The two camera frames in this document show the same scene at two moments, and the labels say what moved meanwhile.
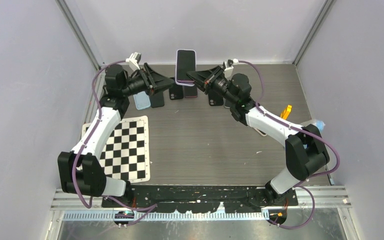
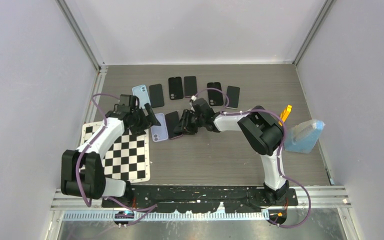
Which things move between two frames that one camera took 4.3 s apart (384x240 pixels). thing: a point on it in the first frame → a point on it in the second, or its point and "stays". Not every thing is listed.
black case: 215,99 stays
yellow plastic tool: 286,113 stays
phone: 190,91 stays
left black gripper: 154,82 → 146,123
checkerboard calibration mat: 126,155 stays
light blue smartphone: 142,100 stays
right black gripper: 207,78 → 184,127
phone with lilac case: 185,61 → 172,120
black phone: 176,92 stays
